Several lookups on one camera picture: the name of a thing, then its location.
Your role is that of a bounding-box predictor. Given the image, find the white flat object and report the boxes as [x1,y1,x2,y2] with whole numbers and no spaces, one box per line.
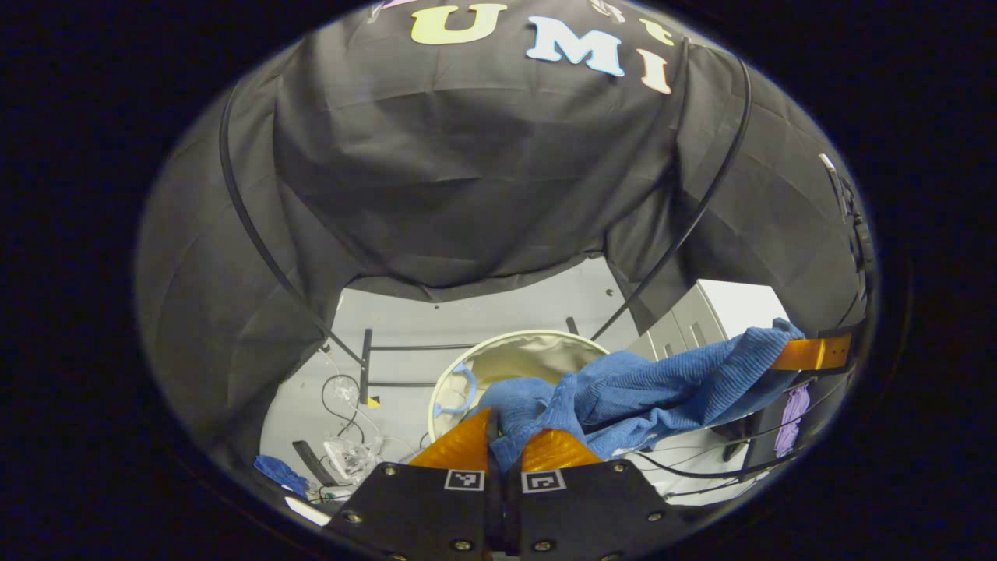
[284,496,332,527]

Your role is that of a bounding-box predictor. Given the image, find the beige laundry hamper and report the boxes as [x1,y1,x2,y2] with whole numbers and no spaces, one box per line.
[427,329,612,445]

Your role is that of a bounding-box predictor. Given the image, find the black tripod with device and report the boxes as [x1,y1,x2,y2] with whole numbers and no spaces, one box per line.
[818,152,873,273]

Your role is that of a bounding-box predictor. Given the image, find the black backdrop cloth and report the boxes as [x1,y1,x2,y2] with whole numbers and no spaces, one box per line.
[134,0,877,468]

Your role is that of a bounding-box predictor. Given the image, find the white cabinet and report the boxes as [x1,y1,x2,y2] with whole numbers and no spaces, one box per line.
[627,279,791,363]

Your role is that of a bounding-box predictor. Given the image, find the clear plastic bag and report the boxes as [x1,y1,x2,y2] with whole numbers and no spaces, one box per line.
[323,436,382,480]

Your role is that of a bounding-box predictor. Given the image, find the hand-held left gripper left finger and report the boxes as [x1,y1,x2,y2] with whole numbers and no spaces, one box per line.
[323,407,503,561]

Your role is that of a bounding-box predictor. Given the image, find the black metal garment rack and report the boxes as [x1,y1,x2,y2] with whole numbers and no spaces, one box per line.
[218,58,755,406]

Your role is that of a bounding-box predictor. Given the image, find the small blue cloth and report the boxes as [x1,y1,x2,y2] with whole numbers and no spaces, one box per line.
[254,455,311,499]

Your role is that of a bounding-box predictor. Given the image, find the blue corduroy jacket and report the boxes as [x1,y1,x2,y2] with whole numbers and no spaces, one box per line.
[477,317,807,474]

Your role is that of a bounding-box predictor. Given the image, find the black flat device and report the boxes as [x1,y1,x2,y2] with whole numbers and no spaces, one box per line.
[292,440,336,488]

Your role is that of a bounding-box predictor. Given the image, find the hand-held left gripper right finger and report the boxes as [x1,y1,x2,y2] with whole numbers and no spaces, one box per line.
[505,427,688,561]

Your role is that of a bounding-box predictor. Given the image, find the purple cloth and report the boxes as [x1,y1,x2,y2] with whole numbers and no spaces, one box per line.
[773,382,812,459]

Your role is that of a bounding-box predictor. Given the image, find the black cable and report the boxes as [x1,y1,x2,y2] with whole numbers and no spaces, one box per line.
[319,372,367,439]

